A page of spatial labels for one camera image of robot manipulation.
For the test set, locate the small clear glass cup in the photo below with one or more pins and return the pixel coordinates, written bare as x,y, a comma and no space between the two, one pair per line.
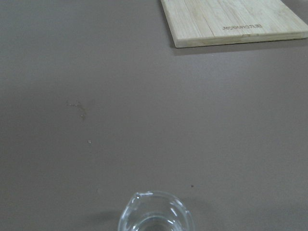
155,211

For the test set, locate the wooden cutting board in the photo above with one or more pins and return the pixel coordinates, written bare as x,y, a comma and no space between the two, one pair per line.
198,23

